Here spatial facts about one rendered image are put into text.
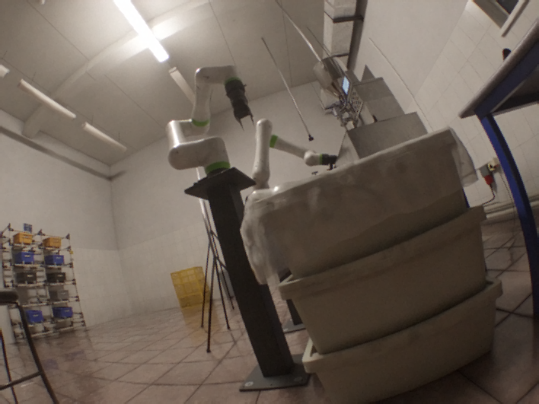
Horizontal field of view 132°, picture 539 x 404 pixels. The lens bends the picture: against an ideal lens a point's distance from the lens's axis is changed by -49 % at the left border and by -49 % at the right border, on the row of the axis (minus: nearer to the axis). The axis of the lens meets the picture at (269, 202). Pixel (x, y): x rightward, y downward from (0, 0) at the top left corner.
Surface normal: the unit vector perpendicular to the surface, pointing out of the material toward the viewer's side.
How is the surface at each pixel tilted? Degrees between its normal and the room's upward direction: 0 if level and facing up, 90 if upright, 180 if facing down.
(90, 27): 180
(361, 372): 96
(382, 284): 96
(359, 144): 90
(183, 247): 90
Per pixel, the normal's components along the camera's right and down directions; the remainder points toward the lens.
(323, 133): -0.15, -0.20
